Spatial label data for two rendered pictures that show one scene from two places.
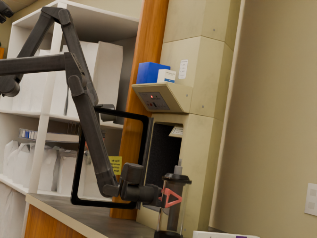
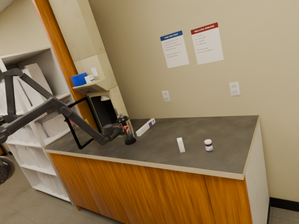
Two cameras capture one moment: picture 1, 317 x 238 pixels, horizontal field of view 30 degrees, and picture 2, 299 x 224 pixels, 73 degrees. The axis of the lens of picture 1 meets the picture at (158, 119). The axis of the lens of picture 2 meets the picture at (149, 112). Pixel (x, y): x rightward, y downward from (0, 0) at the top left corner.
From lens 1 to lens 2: 0.79 m
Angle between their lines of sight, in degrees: 32
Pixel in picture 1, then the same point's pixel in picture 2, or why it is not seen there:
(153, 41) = (67, 63)
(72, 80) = (63, 110)
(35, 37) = (9, 89)
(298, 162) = (153, 85)
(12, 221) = (37, 157)
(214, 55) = (105, 60)
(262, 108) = (125, 69)
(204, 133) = (118, 94)
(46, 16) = (8, 76)
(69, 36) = (27, 80)
